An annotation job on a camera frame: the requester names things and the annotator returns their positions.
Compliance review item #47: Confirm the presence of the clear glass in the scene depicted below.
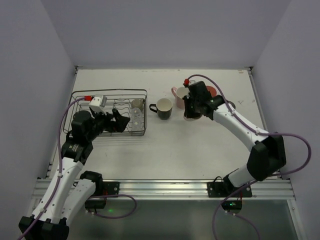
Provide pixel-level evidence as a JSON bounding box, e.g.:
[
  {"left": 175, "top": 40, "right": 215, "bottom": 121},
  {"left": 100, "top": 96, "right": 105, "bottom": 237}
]
[
  {"left": 131, "top": 118, "right": 144, "bottom": 132},
  {"left": 131, "top": 107, "right": 143, "bottom": 121}
]

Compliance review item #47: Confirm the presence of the salmon pink tumbler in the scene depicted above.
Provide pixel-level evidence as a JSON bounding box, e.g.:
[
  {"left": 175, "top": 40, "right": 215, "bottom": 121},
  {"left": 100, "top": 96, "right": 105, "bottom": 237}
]
[{"left": 206, "top": 85, "right": 217, "bottom": 97}]

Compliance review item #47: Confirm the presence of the pink ceramic mug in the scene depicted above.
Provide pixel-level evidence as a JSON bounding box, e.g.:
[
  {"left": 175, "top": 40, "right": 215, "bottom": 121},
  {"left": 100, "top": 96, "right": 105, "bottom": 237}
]
[{"left": 171, "top": 86, "right": 189, "bottom": 109}]

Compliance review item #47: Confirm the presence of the small tan cup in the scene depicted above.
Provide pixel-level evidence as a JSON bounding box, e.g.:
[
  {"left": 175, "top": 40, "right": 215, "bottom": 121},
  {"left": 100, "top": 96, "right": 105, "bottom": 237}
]
[{"left": 131, "top": 98, "right": 145, "bottom": 111}]

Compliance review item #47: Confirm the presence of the beige two-tier cup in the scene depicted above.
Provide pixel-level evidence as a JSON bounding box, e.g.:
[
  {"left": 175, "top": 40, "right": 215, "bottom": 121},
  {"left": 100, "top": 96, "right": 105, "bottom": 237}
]
[{"left": 227, "top": 100, "right": 236, "bottom": 110}]

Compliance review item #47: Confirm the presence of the black glossy mug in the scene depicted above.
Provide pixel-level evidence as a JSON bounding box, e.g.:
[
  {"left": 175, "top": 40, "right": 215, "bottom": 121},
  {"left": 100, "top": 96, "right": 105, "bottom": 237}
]
[{"left": 149, "top": 98, "right": 173, "bottom": 120}]

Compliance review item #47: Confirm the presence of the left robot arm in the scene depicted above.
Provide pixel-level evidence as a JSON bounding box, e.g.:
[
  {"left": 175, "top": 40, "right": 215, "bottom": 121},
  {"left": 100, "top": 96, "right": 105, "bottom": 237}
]
[{"left": 18, "top": 108, "right": 131, "bottom": 240}]

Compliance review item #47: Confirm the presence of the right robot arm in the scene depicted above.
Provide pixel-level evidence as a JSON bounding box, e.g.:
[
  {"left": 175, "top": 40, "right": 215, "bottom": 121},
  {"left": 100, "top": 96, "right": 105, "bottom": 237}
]
[{"left": 183, "top": 79, "right": 287, "bottom": 192}]

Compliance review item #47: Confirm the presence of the left controller box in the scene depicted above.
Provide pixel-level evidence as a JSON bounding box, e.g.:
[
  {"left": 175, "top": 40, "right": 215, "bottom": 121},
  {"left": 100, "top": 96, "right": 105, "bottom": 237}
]
[{"left": 84, "top": 198, "right": 107, "bottom": 210}]

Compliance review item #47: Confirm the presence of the controller box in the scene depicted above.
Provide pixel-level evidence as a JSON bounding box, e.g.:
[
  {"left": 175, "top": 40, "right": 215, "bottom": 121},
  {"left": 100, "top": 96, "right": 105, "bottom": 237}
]
[
  {"left": 84, "top": 198, "right": 107, "bottom": 210},
  {"left": 221, "top": 200, "right": 243, "bottom": 211}
]

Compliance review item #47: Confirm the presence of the right controller box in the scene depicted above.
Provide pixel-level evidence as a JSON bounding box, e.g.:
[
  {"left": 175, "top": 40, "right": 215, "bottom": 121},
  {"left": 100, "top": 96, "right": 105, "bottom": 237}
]
[{"left": 221, "top": 200, "right": 243, "bottom": 211}]

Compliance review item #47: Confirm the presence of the wire dish rack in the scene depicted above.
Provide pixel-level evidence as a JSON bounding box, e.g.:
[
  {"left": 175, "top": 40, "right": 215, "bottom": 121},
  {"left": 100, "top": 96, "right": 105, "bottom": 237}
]
[{"left": 69, "top": 88, "right": 148, "bottom": 138}]

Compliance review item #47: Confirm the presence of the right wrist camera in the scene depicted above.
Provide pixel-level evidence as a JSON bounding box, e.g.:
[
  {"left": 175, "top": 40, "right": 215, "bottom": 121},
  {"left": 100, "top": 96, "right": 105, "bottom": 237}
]
[{"left": 183, "top": 78, "right": 195, "bottom": 88}]

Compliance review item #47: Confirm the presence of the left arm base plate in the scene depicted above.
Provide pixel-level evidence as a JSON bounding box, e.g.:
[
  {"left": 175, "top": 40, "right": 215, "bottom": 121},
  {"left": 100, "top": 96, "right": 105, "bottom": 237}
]
[{"left": 102, "top": 181, "right": 120, "bottom": 196}]

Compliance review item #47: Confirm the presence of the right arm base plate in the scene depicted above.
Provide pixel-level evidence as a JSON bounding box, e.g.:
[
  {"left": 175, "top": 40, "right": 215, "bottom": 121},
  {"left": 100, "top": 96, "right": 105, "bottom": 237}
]
[{"left": 206, "top": 176, "right": 253, "bottom": 198}]

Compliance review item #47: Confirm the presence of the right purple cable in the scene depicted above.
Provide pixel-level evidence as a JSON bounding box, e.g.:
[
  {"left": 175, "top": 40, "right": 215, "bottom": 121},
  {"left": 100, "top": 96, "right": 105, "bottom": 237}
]
[{"left": 184, "top": 73, "right": 313, "bottom": 240}]

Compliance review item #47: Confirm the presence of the purple cable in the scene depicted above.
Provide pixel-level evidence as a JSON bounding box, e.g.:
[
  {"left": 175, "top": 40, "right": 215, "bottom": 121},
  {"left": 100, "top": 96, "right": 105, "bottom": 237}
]
[
  {"left": 184, "top": 73, "right": 313, "bottom": 240},
  {"left": 16, "top": 95, "right": 138, "bottom": 240}
]

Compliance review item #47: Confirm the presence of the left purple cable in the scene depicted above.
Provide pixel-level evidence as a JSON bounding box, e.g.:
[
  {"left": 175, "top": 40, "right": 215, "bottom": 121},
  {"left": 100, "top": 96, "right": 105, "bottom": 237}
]
[{"left": 16, "top": 95, "right": 138, "bottom": 240}]

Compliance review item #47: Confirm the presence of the aluminium mounting rail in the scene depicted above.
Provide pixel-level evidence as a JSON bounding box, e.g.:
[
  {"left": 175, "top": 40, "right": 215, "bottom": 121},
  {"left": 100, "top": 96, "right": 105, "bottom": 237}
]
[{"left": 32, "top": 177, "right": 293, "bottom": 201}]

